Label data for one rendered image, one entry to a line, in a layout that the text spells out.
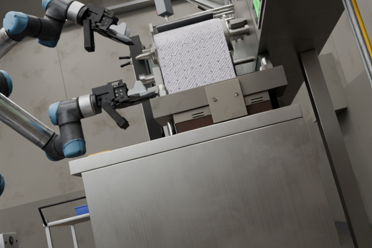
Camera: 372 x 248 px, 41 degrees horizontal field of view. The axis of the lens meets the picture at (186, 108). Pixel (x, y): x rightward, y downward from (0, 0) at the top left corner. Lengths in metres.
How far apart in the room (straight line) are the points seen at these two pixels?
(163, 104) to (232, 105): 0.20
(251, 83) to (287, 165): 0.27
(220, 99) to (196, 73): 0.27
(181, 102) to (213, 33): 0.35
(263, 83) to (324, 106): 0.40
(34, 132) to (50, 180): 7.99
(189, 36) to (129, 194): 0.61
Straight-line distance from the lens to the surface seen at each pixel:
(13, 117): 1.78
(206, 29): 1.72
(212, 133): 1.37
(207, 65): 1.68
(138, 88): 1.66
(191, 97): 1.46
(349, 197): 1.79
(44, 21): 1.87
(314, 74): 1.83
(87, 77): 9.92
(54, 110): 1.72
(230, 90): 1.44
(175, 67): 1.69
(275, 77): 1.47
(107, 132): 9.61
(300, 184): 1.37
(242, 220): 1.36
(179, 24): 2.08
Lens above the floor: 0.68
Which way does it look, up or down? 12 degrees up
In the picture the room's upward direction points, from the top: 14 degrees counter-clockwise
